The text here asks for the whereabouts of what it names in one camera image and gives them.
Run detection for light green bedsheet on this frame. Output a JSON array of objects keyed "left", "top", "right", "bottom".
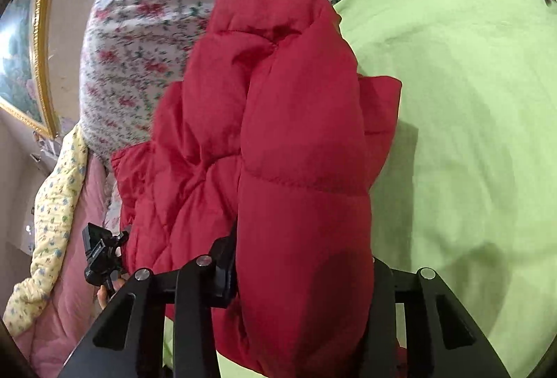
[{"left": 162, "top": 0, "right": 557, "bottom": 378}]

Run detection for yellow printed blanket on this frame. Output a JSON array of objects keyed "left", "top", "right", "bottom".
[{"left": 2, "top": 123, "right": 91, "bottom": 338}]

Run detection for white red-flowered quilt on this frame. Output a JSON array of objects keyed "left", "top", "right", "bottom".
[{"left": 79, "top": 0, "right": 506, "bottom": 171}]

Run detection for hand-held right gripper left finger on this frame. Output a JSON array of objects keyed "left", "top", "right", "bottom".
[{"left": 56, "top": 229, "right": 238, "bottom": 378}]

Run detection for person's left hand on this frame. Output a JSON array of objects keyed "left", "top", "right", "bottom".
[{"left": 96, "top": 277, "right": 127, "bottom": 312}]

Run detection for gold framed painting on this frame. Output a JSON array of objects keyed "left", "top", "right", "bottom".
[{"left": 0, "top": 0, "right": 61, "bottom": 140}]

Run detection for pink blanket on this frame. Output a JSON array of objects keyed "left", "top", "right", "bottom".
[{"left": 13, "top": 155, "right": 128, "bottom": 378}]

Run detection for red quilted jacket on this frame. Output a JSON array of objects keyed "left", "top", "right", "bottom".
[{"left": 111, "top": 0, "right": 402, "bottom": 378}]

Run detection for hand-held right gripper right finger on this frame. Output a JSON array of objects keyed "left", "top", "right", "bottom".
[{"left": 360, "top": 260, "right": 511, "bottom": 378}]

